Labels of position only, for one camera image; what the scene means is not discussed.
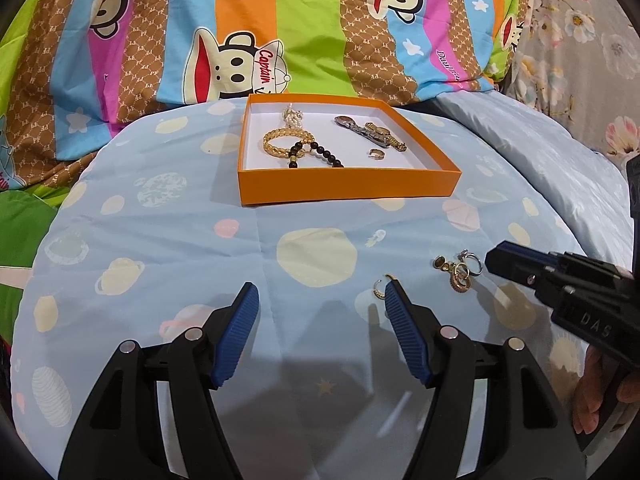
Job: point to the gold hoop earring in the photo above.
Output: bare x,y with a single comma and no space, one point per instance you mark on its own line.
380,290
376,154

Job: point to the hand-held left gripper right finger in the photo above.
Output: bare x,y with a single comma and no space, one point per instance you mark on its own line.
407,340

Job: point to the gold linked dangle earring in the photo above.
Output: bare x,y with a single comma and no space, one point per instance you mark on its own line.
460,282

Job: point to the orange cardboard box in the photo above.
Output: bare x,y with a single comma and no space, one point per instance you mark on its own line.
350,187

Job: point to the gold wristwatch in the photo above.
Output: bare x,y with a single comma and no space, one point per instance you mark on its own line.
382,131

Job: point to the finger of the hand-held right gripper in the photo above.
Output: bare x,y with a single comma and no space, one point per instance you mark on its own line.
585,266
512,262

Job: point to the grey floral cloth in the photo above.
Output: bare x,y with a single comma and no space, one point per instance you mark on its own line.
580,50

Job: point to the silver wristwatch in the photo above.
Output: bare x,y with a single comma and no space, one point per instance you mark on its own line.
345,121

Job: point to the colourful monkey printed blanket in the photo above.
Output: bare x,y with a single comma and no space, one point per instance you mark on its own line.
300,35

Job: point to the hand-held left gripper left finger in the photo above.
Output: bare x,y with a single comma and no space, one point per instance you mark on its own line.
235,340

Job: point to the light blue quilt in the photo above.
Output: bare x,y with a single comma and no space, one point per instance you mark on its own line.
540,160

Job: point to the blue planet print sheet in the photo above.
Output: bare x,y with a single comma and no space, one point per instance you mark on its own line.
200,260

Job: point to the person's right hand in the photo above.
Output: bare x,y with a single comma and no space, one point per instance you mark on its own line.
590,390

